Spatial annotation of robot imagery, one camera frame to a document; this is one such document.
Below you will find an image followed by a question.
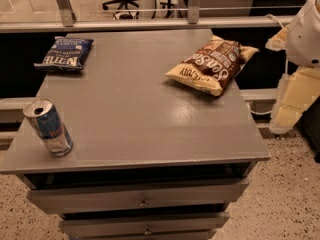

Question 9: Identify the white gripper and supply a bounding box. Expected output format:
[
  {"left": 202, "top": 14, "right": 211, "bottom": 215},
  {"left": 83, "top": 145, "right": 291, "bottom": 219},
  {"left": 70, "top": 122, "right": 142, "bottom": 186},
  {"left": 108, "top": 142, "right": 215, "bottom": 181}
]
[{"left": 265, "top": 0, "right": 320, "bottom": 134}]

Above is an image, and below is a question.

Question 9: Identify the brown and cream chip bag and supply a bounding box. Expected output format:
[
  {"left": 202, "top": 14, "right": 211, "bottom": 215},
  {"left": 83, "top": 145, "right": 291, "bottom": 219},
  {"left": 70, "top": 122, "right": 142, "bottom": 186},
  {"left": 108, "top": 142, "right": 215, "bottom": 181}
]
[{"left": 165, "top": 35, "right": 259, "bottom": 97}]

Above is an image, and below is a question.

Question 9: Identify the blue Kettle chip bag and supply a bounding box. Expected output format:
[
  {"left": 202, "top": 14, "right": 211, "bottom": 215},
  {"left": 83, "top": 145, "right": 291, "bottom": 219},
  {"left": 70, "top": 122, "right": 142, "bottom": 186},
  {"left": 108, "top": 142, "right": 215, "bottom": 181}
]
[{"left": 34, "top": 37, "right": 94, "bottom": 72}]

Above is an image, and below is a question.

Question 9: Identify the Red Bull can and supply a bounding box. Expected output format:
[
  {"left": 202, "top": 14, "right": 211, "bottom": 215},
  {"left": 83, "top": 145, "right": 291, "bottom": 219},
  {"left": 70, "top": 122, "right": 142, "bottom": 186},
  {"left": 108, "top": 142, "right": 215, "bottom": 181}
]
[{"left": 23, "top": 97, "right": 73, "bottom": 156}]

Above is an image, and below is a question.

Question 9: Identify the top grey drawer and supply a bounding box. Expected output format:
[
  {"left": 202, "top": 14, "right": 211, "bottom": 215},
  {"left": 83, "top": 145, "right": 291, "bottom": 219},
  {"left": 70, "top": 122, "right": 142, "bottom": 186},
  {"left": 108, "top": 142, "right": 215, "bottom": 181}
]
[{"left": 27, "top": 178, "right": 249, "bottom": 214}]

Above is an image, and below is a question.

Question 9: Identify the grey drawer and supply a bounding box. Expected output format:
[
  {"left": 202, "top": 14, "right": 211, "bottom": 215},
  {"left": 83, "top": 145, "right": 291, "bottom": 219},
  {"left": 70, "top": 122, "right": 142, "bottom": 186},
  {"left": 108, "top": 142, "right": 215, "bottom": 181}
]
[
  {"left": 27, "top": 178, "right": 249, "bottom": 214},
  {"left": 60, "top": 212, "right": 229, "bottom": 238}
]

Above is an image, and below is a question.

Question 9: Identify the grey drawer cabinet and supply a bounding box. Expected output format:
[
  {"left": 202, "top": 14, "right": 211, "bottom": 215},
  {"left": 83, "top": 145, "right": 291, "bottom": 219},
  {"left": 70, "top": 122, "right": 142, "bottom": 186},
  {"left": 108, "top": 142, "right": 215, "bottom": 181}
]
[{"left": 1, "top": 30, "right": 269, "bottom": 240}]

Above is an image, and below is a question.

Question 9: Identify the grey metal railing frame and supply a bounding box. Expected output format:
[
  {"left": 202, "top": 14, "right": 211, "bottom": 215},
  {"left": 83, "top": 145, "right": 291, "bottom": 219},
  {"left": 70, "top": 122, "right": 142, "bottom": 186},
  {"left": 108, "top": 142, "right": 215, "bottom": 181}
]
[{"left": 0, "top": 0, "right": 306, "bottom": 33}]

